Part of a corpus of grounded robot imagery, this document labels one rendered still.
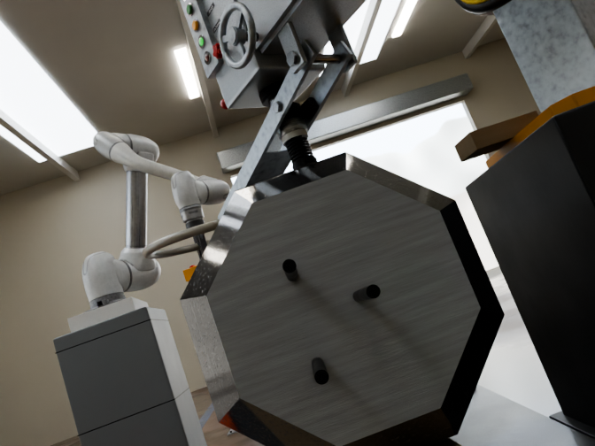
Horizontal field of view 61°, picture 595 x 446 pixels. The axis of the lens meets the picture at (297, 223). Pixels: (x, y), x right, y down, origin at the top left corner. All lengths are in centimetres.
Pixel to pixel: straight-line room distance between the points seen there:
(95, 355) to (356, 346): 154
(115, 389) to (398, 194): 162
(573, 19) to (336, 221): 82
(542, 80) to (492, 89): 860
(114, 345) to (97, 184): 686
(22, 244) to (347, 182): 844
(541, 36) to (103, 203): 798
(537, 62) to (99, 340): 187
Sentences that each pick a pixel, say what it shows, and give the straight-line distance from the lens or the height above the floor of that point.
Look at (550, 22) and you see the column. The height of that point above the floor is 101.
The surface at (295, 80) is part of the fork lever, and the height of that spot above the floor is 106.
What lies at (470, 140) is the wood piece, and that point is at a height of 81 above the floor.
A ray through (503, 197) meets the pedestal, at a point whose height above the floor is 65.
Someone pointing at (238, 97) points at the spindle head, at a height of 113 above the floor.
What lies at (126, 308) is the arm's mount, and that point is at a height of 82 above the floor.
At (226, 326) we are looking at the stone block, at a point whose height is 57.
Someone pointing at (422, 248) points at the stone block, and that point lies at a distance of 95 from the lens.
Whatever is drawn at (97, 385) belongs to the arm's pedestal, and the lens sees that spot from 230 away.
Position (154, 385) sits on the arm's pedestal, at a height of 48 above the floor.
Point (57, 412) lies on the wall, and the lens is 890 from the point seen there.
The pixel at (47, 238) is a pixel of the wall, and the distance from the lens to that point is 907.
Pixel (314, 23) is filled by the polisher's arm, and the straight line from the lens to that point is 127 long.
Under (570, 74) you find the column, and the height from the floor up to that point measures 87.
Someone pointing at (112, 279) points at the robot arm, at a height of 98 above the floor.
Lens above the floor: 55
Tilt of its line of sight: 10 degrees up
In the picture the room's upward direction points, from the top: 20 degrees counter-clockwise
